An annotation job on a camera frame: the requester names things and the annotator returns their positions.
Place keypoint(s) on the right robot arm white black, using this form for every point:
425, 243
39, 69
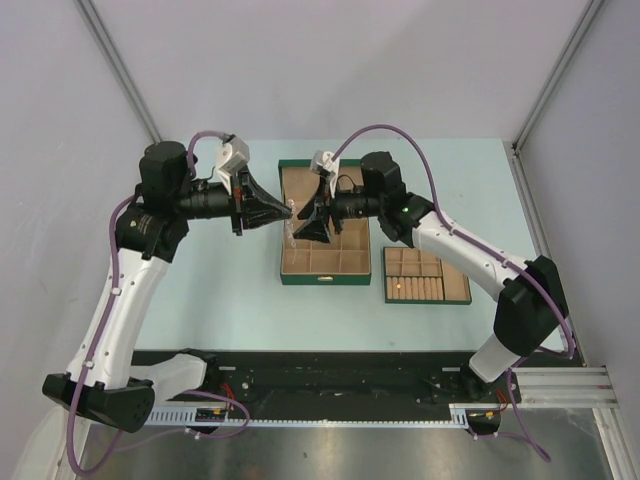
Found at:
530, 298

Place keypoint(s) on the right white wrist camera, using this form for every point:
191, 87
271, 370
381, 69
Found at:
327, 165

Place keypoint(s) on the aluminium frame rail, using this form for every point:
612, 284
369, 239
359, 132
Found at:
573, 388

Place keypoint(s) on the white slotted cable duct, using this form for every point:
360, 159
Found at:
337, 412

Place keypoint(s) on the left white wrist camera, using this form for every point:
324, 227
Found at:
232, 156

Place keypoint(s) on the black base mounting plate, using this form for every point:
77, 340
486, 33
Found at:
435, 377

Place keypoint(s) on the green jewelry tray insert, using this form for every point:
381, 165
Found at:
412, 276

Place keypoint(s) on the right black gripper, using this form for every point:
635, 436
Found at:
315, 210

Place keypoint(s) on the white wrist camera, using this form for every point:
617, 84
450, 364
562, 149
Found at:
232, 156
327, 165

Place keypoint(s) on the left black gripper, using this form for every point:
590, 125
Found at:
259, 208

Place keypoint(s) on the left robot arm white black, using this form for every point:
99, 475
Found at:
100, 383

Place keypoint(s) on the green jewelry box beige lining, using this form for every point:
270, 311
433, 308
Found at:
345, 261

